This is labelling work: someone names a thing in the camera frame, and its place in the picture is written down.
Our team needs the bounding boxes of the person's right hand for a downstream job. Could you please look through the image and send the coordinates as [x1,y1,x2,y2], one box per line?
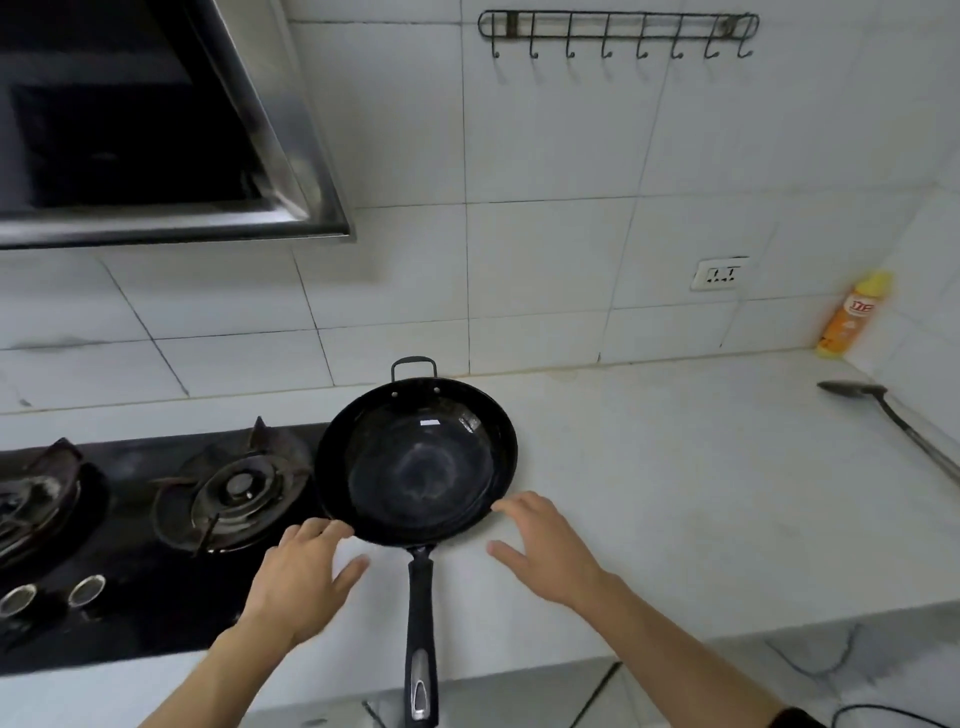
[487,491,624,610]

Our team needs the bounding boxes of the person's left hand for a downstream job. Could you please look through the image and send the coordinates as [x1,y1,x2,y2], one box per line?
[239,517,371,650]

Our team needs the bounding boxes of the grey cabinet door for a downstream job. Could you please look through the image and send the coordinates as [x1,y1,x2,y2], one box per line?
[367,663,620,728]
[247,701,373,728]

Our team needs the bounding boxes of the black glass gas stove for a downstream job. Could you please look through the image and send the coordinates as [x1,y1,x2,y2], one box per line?
[0,423,335,676]

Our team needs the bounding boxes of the black wok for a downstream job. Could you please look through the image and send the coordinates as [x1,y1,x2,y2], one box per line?
[313,356,520,728]

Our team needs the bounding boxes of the person's right forearm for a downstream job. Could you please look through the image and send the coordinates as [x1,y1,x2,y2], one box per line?
[577,577,789,728]

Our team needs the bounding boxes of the person's left forearm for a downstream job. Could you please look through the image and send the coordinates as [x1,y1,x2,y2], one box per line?
[138,618,301,728]

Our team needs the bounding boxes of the black gold-ringed stove knob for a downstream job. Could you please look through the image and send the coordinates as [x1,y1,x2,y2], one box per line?
[0,583,39,621]
[67,574,108,610]

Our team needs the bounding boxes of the yellow bottle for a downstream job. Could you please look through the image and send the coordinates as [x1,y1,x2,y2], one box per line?
[815,269,895,360]

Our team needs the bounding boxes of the black steel range hood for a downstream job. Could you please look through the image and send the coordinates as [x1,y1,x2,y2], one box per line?
[0,0,358,250]

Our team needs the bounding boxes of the grey cable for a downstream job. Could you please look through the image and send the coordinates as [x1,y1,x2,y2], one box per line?
[764,622,871,680]

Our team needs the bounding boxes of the white wall socket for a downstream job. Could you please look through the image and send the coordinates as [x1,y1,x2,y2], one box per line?
[689,257,750,292]

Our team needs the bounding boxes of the metal spatula wooden handle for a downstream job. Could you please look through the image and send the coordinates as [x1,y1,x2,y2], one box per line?
[815,380,960,485]

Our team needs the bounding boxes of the black cable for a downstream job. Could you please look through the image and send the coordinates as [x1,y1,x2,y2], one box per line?
[828,703,960,728]

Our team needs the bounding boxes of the black wall hook rack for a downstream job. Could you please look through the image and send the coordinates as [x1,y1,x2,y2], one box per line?
[477,9,760,60]

